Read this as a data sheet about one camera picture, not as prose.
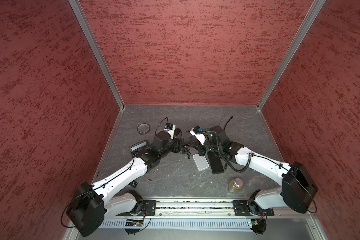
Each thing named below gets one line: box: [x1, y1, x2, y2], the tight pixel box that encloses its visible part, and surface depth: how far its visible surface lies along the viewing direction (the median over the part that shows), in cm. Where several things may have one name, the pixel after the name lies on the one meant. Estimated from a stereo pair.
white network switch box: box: [192, 153, 210, 172], surface depth 89 cm
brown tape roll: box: [137, 123, 151, 135], surface depth 109 cm
